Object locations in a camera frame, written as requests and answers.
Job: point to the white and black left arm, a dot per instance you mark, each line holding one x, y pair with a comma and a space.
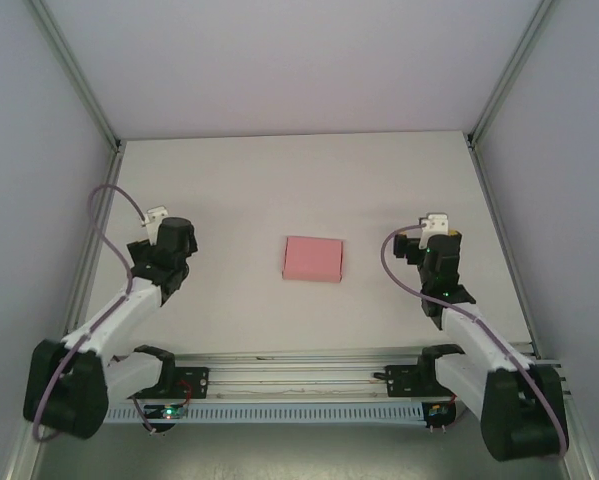
64, 390

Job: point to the small green circuit board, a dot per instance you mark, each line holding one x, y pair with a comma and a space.
436, 411

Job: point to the circuit board with green light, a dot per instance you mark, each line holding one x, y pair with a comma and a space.
169, 412

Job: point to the grey metal sheet panel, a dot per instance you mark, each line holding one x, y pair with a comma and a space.
299, 452

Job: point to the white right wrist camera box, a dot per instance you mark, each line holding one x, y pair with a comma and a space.
436, 222

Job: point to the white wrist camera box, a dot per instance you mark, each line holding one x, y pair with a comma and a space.
436, 222
155, 217

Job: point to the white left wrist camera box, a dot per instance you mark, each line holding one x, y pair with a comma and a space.
155, 217

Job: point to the aluminium table side rail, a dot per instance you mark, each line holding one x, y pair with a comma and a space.
504, 240
96, 240

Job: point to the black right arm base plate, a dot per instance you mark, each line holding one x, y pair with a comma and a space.
401, 382

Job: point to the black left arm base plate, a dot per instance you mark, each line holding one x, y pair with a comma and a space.
199, 382

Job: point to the aluminium mounting rail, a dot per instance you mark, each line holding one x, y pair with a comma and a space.
299, 385

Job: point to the aluminium frame post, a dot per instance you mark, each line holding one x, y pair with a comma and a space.
74, 75
514, 65

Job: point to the aluminium frame leg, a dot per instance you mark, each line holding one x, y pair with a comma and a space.
21, 460
586, 450

